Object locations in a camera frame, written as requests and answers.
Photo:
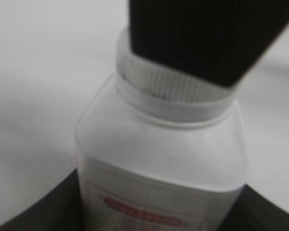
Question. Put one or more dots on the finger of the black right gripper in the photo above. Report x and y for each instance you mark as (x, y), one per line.
(215, 40)

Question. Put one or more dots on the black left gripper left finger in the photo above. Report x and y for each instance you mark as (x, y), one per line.
(59, 210)

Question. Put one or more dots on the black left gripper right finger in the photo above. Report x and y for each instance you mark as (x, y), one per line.
(253, 212)

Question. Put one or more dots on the white yogurt bottle strawberry label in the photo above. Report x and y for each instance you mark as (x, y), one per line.
(141, 173)

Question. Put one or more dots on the white ribbed bottle cap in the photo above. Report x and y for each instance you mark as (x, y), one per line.
(166, 93)

